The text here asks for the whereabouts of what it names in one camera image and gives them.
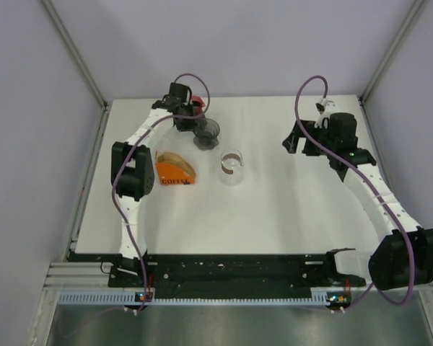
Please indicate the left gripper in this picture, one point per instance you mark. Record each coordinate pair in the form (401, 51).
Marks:
(186, 127)

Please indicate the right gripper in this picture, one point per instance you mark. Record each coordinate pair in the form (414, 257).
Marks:
(291, 143)

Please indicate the dark grey plastic dripper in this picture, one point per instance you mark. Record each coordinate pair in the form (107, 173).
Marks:
(206, 132)

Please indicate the clear glass with brown band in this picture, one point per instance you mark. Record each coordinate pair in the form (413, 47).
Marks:
(231, 167)

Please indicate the orange coffee filter box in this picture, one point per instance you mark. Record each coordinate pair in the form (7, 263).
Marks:
(172, 175)

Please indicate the red lidded coffee carafe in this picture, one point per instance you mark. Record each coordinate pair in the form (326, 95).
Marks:
(198, 105)

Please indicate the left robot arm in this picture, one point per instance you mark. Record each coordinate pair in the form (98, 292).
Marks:
(132, 167)

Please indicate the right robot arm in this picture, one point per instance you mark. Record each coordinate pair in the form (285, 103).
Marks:
(405, 248)

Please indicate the stack of brown filters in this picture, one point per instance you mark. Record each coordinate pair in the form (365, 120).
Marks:
(176, 160)

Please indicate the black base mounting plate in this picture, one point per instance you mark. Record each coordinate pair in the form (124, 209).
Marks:
(245, 292)

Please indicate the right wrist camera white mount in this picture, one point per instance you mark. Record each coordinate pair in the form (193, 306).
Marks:
(325, 108)

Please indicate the left aluminium corner post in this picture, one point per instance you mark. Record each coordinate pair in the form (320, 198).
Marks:
(73, 52)

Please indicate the aluminium corner post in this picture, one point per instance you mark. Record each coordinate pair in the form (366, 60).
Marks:
(404, 30)
(73, 52)

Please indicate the grey slotted cable duct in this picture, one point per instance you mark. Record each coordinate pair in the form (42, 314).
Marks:
(132, 298)

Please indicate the right aluminium corner post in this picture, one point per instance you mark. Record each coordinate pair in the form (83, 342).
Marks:
(404, 30)

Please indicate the aluminium front rail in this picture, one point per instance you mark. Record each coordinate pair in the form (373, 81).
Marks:
(75, 275)

